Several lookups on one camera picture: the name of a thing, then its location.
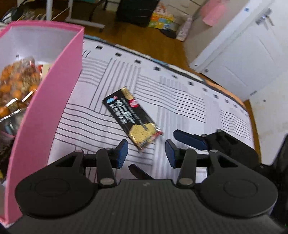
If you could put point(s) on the colourful gift box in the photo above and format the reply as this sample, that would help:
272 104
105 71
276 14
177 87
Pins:
161 18

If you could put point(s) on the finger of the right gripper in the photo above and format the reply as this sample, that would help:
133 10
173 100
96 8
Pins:
192 140

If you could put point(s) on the pink cardboard box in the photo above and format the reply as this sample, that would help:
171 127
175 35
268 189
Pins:
59 44

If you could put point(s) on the white patterned bag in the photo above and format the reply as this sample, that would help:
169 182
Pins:
183 30

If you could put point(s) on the pink hanging bag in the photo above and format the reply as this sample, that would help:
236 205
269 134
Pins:
212 11

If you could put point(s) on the black suitcase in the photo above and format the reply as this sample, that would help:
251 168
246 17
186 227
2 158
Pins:
137 12

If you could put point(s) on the coated peanuts bag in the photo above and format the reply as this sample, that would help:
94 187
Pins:
19 82

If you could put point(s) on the wooden side table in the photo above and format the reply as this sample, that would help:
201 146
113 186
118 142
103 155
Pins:
77 13

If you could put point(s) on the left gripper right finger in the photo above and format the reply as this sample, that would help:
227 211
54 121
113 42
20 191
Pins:
186 160

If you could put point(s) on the white door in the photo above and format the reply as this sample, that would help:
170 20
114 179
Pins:
245 51

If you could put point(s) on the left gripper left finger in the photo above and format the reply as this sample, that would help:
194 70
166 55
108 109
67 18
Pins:
109 159

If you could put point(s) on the black cracker packet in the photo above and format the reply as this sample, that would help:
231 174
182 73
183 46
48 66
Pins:
133 119

